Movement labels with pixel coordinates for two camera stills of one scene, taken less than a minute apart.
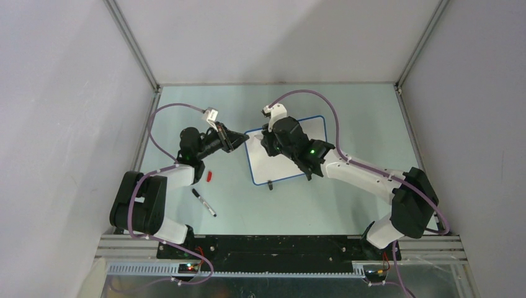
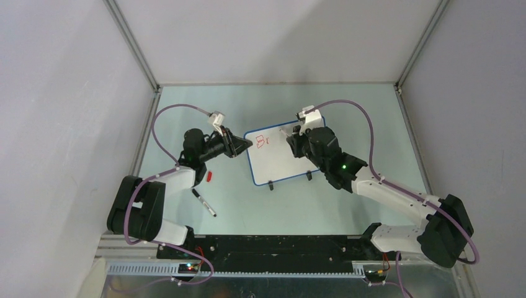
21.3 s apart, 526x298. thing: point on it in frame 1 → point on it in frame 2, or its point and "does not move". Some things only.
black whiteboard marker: [196, 193] does not move
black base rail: [264, 253] does not move
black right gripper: [267, 143] → [296, 139]
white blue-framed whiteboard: [267, 167] does not move
